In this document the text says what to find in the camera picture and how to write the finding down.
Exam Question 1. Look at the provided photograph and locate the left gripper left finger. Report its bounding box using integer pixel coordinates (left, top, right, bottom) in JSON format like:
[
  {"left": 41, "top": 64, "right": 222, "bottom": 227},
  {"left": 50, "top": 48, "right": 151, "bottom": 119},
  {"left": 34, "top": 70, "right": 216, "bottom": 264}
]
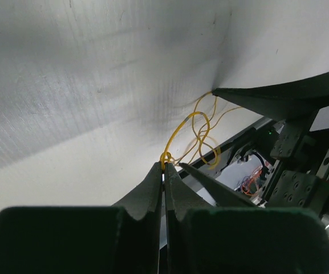
[{"left": 0, "top": 163, "right": 163, "bottom": 273}]

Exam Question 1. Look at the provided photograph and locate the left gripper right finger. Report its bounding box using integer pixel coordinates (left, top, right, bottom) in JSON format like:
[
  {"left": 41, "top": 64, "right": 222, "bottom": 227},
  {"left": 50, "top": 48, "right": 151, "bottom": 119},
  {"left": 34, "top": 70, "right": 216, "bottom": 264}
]
[{"left": 164, "top": 163, "right": 329, "bottom": 273}]

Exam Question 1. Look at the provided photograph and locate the yellow wire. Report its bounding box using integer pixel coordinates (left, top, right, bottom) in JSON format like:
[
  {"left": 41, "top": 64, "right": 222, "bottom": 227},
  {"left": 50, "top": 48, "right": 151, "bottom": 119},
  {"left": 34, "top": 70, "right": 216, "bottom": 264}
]
[{"left": 160, "top": 91, "right": 243, "bottom": 172}]

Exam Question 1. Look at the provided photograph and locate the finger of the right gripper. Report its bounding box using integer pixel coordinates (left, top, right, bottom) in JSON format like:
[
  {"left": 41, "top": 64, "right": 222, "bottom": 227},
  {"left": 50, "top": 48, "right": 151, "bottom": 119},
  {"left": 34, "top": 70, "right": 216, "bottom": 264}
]
[
  {"left": 180, "top": 163, "right": 257, "bottom": 208},
  {"left": 212, "top": 72, "right": 329, "bottom": 121}
]

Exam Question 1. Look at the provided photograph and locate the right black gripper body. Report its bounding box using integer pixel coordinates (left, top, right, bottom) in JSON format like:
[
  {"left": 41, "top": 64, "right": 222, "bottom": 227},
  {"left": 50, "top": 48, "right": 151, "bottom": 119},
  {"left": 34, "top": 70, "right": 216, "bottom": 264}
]
[{"left": 263, "top": 112, "right": 329, "bottom": 217}]

